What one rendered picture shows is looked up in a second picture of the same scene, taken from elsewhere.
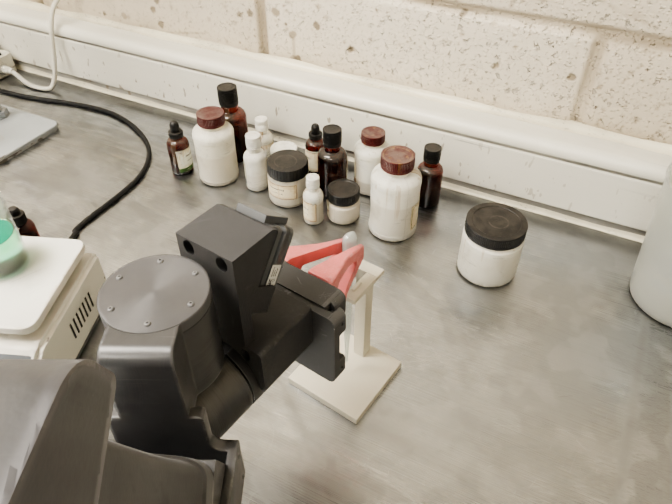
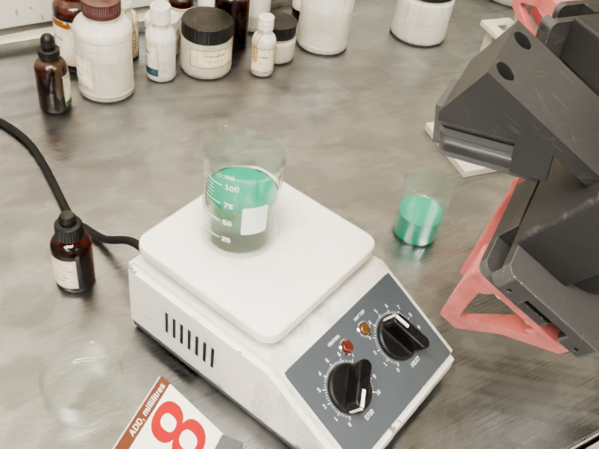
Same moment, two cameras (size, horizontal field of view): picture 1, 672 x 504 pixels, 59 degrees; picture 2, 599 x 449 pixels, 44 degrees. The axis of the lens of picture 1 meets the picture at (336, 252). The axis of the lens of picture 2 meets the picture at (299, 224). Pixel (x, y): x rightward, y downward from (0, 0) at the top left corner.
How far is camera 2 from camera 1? 0.66 m
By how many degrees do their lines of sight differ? 45
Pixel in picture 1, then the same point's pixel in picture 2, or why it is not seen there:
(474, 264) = (433, 25)
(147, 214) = (114, 162)
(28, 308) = (342, 233)
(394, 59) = not seen: outside the picture
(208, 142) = (123, 36)
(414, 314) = (438, 86)
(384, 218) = (339, 27)
